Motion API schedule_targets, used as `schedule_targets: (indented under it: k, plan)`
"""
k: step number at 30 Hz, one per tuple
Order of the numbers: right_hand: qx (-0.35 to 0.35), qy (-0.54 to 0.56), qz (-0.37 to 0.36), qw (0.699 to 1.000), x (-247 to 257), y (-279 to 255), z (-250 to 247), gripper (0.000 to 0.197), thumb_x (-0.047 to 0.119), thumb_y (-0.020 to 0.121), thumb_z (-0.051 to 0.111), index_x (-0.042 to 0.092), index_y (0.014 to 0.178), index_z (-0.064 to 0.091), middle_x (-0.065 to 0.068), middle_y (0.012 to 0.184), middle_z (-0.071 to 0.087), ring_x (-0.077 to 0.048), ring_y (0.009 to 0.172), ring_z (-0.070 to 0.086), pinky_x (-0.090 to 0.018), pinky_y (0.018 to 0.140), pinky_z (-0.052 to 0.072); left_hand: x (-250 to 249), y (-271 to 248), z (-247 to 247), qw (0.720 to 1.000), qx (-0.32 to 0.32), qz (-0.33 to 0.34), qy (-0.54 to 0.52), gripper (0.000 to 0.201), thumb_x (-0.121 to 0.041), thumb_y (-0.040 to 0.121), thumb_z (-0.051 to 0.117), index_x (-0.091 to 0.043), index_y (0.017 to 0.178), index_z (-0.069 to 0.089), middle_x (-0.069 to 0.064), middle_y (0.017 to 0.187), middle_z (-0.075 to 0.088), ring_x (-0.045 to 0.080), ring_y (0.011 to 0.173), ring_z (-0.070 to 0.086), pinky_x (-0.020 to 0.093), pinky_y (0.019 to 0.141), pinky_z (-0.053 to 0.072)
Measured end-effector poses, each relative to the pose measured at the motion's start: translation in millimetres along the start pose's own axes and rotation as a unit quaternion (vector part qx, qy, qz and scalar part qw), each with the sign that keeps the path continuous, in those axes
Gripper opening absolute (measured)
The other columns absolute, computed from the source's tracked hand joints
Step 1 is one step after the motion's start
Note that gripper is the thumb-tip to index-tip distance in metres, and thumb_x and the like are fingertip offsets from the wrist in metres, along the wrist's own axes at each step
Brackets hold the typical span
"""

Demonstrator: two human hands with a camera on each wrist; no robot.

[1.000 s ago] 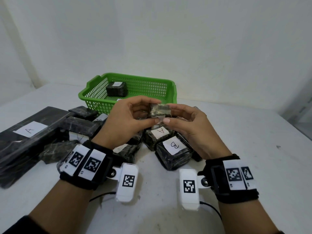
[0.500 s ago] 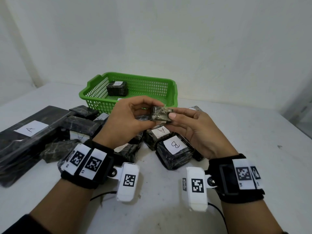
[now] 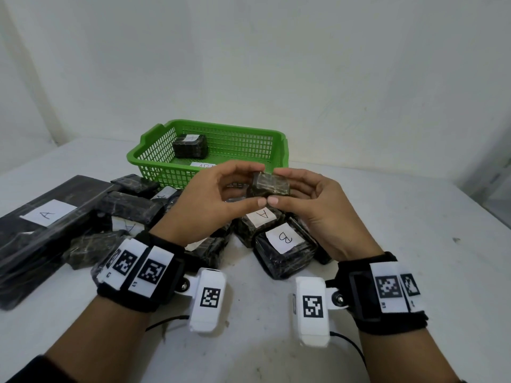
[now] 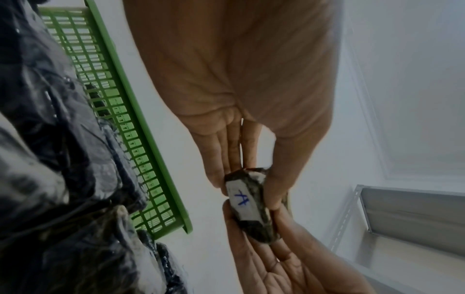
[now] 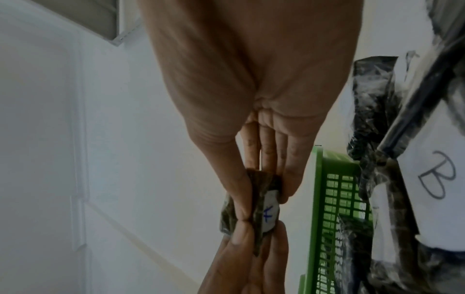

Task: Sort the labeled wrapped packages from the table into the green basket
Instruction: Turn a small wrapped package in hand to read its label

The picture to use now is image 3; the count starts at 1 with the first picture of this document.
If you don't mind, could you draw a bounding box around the person's right forearm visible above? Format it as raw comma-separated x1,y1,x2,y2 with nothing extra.
359,327,468,383

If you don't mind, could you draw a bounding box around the person's left forearm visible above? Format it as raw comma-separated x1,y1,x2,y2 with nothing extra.
6,295,160,383

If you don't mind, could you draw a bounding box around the black wristband with markers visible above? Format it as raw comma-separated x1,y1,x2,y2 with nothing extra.
97,231,186,314
327,252,430,336

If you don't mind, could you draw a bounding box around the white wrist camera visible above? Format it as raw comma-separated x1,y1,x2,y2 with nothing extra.
182,268,227,334
291,276,348,348

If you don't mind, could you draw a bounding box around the black packet labelled B near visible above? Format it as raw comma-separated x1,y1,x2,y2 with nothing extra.
329,332,367,368

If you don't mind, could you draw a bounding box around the black right wristband with markers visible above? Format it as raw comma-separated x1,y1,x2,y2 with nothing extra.
327,252,430,336

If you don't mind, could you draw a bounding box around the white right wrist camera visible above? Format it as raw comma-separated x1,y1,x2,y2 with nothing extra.
291,276,348,348

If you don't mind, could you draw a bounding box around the person's right hand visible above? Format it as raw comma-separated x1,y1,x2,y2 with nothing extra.
266,167,384,262

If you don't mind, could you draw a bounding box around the person's left hand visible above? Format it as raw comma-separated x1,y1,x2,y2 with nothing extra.
153,160,268,248

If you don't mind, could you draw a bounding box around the black packet red-marked label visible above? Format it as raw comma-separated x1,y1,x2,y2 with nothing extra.
172,134,209,159

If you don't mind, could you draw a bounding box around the pile of black packets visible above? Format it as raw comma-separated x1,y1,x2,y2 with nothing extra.
0,174,334,312

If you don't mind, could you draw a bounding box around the black left camera cable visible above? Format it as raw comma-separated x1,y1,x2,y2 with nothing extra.
145,314,191,331

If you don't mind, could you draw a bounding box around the green plastic mesh basket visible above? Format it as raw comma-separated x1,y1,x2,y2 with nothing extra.
126,118,289,190

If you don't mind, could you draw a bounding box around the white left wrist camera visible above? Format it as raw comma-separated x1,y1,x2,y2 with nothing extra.
182,268,227,334

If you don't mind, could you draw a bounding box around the small packet blue A label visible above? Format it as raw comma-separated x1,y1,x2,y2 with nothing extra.
246,171,292,199

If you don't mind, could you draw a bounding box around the black left wristband with markers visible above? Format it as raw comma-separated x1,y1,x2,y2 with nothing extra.
97,231,186,314

